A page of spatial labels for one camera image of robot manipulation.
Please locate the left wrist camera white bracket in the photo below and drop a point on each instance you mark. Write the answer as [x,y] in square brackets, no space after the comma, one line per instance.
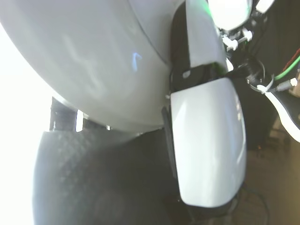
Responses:
[234,43]

